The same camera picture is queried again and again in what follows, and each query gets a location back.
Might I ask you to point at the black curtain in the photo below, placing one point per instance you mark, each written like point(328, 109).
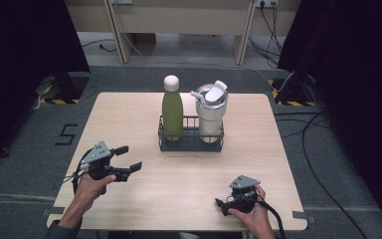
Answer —
point(20, 66)
point(358, 83)

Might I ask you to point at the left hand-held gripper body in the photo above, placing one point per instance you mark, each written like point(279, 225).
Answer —
point(96, 156)

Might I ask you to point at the grey tape piece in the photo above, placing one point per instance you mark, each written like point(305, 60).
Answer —
point(53, 211)
point(303, 216)

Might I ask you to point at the white wall socket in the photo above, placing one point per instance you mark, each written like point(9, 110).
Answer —
point(267, 3)

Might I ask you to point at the white tumbler with straw lid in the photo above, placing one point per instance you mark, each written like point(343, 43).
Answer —
point(210, 114)

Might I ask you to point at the stand base with hazard tape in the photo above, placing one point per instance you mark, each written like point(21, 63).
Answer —
point(293, 94)
point(68, 89)

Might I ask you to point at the person's left hand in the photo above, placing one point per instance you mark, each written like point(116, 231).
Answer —
point(91, 191)

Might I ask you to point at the light wooden desk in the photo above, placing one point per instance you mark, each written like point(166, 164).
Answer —
point(185, 20)

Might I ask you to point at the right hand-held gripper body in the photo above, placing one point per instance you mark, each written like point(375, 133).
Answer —
point(243, 195)

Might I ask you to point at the green bottle with white cap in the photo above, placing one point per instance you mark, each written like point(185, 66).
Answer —
point(172, 113)

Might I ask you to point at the person's right hand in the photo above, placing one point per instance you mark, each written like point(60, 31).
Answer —
point(257, 219)

